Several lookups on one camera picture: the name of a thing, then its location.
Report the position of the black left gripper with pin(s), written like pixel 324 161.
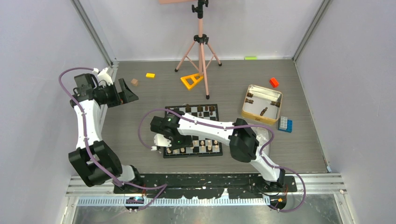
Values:
pixel 125 95

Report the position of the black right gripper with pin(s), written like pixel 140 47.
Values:
pixel 188 143

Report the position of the silver metal tray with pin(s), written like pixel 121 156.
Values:
pixel 263 136

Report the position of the yellow tin box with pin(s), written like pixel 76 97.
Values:
pixel 256 99

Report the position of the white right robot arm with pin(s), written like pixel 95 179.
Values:
pixel 176 131

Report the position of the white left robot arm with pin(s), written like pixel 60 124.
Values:
pixel 94 161

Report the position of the small brown wooden cube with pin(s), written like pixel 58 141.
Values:
pixel 134 82

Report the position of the small yellow block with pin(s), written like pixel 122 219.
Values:
pixel 150 75

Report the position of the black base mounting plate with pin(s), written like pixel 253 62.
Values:
pixel 207 186

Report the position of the dark piece in tin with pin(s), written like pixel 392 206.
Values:
pixel 263 111

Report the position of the red block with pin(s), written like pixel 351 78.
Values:
pixel 274 82

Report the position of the blue lego brick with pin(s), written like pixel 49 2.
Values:
pixel 285 124

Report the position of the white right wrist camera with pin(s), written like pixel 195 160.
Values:
pixel 160 141

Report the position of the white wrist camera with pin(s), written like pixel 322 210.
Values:
pixel 160 141
pixel 102 77

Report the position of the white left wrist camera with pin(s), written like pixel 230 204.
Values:
pixel 102 77

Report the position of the yellow triangular frame block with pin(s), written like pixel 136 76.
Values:
pixel 190 81

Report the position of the pink camera tripod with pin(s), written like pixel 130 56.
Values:
pixel 201 39

